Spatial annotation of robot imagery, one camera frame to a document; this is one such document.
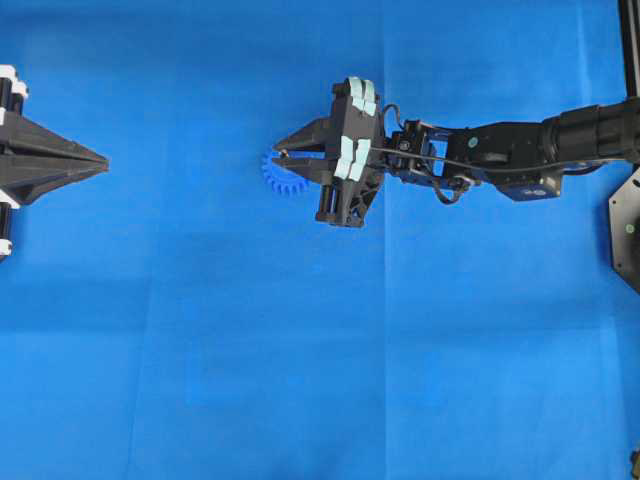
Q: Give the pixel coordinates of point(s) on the blue cloth mat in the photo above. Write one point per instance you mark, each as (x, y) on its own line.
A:
(175, 318)

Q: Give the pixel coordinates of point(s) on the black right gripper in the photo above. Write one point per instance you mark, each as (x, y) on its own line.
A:
(349, 176)

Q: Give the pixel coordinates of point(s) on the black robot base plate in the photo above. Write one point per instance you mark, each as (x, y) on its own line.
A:
(624, 230)

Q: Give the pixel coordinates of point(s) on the black aluminium frame post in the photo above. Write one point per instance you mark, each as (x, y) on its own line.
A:
(629, 27)

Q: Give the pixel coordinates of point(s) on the small blue gear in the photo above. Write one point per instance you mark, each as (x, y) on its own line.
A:
(280, 180)

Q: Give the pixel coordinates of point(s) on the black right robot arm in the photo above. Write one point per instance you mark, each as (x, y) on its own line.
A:
(523, 160)

